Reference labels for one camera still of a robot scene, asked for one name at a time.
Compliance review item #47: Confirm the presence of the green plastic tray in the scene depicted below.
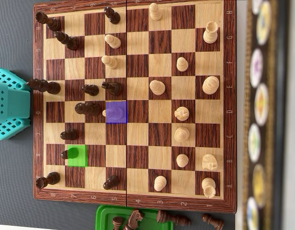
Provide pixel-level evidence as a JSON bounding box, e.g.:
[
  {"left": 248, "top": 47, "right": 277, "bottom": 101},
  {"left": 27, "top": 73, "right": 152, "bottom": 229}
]
[{"left": 95, "top": 204, "right": 174, "bottom": 230}]

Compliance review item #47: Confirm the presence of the dark wooden bishop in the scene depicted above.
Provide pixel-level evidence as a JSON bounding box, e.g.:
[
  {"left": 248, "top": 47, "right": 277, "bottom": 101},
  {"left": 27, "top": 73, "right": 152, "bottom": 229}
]
[
  {"left": 156, "top": 210, "right": 192, "bottom": 227},
  {"left": 54, "top": 31, "right": 79, "bottom": 51}
]

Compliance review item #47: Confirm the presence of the dark wooden rook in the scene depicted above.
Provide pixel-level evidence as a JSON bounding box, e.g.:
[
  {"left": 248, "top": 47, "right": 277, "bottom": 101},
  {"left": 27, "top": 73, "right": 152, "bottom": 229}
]
[
  {"left": 35, "top": 11, "right": 61, "bottom": 32},
  {"left": 35, "top": 172, "right": 61, "bottom": 189}
]

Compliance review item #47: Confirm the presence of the light pawn row C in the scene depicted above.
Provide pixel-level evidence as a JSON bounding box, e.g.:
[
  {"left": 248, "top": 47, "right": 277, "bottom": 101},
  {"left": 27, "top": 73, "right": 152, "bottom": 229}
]
[{"left": 174, "top": 126, "right": 191, "bottom": 144}]

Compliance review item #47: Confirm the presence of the wooden chessboard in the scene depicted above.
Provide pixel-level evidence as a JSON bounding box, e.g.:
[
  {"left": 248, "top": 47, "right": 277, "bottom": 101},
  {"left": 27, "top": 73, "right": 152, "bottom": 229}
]
[{"left": 32, "top": 0, "right": 238, "bottom": 215}]

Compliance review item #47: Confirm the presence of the light wooden pawn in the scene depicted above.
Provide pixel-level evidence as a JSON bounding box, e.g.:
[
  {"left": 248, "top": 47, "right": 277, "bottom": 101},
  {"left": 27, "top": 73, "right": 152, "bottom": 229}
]
[
  {"left": 149, "top": 80, "right": 166, "bottom": 96},
  {"left": 104, "top": 34, "right": 122, "bottom": 49},
  {"left": 176, "top": 153, "right": 190, "bottom": 168},
  {"left": 176, "top": 57, "right": 189, "bottom": 72},
  {"left": 148, "top": 2, "right": 163, "bottom": 22},
  {"left": 102, "top": 106, "right": 125, "bottom": 121},
  {"left": 153, "top": 175, "right": 168, "bottom": 192},
  {"left": 101, "top": 55, "right": 119, "bottom": 70}
]

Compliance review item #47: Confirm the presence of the light wooden knight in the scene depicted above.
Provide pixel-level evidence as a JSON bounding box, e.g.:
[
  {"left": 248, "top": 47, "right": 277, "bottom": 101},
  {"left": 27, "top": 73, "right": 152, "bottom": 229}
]
[
  {"left": 201, "top": 153, "right": 218, "bottom": 172},
  {"left": 174, "top": 106, "right": 190, "bottom": 122}
]

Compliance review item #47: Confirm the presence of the dark wooden pawn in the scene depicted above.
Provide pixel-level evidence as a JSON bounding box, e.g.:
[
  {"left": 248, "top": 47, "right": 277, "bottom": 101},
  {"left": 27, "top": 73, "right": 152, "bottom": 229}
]
[
  {"left": 201, "top": 213, "right": 225, "bottom": 230},
  {"left": 112, "top": 216, "right": 125, "bottom": 230},
  {"left": 60, "top": 129, "right": 79, "bottom": 141},
  {"left": 60, "top": 147, "right": 79, "bottom": 160},
  {"left": 81, "top": 84, "right": 100, "bottom": 97},
  {"left": 103, "top": 6, "right": 121, "bottom": 25},
  {"left": 102, "top": 175, "right": 120, "bottom": 190}
]

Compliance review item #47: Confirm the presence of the dark grey table mat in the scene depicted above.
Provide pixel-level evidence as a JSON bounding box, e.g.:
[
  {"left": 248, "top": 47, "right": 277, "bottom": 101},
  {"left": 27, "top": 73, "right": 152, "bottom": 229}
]
[{"left": 0, "top": 0, "right": 237, "bottom": 230}]

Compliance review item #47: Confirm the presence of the dark box with round pictures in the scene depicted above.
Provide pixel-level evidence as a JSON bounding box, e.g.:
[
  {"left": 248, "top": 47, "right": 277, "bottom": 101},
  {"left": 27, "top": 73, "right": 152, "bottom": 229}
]
[{"left": 242, "top": 0, "right": 290, "bottom": 230}]

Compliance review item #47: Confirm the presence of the dark wooden knight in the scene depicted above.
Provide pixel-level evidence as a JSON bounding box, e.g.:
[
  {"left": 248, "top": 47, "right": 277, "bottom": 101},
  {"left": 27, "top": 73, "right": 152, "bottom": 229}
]
[
  {"left": 101, "top": 81, "right": 122, "bottom": 97},
  {"left": 124, "top": 208, "right": 144, "bottom": 230}
]

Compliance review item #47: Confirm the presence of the light wooden rook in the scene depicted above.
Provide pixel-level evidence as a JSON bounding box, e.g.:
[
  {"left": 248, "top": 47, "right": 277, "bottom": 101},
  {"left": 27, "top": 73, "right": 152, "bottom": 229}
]
[
  {"left": 201, "top": 177, "right": 216, "bottom": 199},
  {"left": 203, "top": 21, "right": 219, "bottom": 44}
]

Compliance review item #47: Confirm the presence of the dark wooden queen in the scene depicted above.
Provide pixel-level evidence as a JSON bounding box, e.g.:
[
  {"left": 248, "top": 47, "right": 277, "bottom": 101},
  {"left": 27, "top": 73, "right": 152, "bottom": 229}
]
[{"left": 74, "top": 102, "right": 102, "bottom": 117}]

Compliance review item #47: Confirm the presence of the dark wooden king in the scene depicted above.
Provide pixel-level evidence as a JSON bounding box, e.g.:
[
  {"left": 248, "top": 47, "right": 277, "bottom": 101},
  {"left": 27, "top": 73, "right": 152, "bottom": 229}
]
[{"left": 26, "top": 79, "right": 61, "bottom": 95}]

